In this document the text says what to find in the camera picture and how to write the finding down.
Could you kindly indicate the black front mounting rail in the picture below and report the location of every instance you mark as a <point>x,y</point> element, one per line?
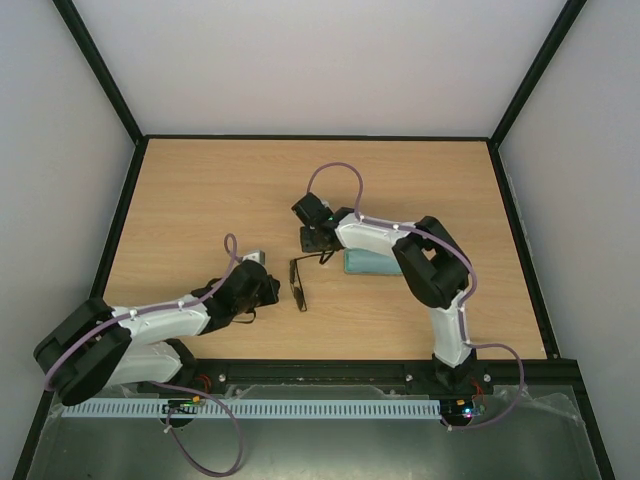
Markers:
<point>426,377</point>

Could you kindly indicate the light blue slotted cable duct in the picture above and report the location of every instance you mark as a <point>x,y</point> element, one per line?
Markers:
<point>258,409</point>

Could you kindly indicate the black round sunglasses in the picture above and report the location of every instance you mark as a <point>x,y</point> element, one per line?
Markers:
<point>295,281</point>

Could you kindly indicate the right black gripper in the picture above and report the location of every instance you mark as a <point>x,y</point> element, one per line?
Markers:
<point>310,239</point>

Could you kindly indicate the black aluminium frame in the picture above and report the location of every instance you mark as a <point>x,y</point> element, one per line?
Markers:
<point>562,25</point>

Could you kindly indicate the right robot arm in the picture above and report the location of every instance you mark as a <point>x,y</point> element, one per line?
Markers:
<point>437,273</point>

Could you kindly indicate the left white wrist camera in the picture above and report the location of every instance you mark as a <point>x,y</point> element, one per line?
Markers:
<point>258,256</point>

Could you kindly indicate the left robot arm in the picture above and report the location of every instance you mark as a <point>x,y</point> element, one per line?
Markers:
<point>100,346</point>

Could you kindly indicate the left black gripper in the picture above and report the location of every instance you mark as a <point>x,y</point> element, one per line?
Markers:
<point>272,290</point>

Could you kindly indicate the grey glasses case green inside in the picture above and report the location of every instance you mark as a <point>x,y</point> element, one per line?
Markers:
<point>357,261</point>

